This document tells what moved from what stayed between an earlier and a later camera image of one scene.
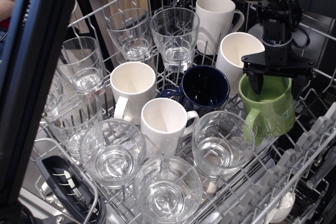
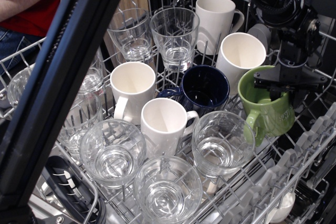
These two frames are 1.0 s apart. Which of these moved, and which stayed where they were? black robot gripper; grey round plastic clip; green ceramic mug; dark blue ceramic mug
Moved: black robot gripper
Stayed: green ceramic mug; grey round plastic clip; dark blue ceramic mug
